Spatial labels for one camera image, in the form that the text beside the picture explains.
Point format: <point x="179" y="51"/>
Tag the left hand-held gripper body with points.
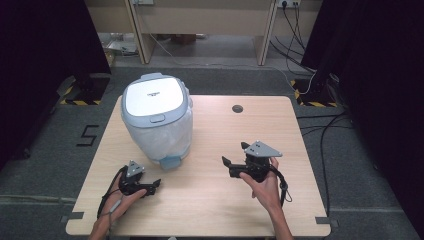
<point x="130" y="183"/>

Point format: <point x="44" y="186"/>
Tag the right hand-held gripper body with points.
<point x="260" y="166"/>

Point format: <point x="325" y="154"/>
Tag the white trash can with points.
<point x="155" y="100"/>

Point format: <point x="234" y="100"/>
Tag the person's left hand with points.
<point x="118" y="205"/>

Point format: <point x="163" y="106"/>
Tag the person's right hand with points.
<point x="268" y="193"/>

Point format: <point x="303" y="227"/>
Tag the clear plastic bin liner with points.
<point x="160" y="140"/>

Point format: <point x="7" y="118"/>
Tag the stand base with hazard tape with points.
<point x="310" y="91"/>
<point x="90" y="90"/>

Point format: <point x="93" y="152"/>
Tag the beige wooden desk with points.
<point x="203" y="16"/>

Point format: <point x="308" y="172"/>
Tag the clutter of boxes under desk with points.
<point x="120" y="46"/>

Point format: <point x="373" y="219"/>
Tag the black curtain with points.
<point x="40" y="66"/>
<point x="376" y="83"/>

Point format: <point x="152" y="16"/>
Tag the grey table bracket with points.
<point x="326" y="221"/>
<point x="71" y="217"/>

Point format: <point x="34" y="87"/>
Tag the white wall socket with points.
<point x="288" y="3"/>
<point x="142" y="1"/>

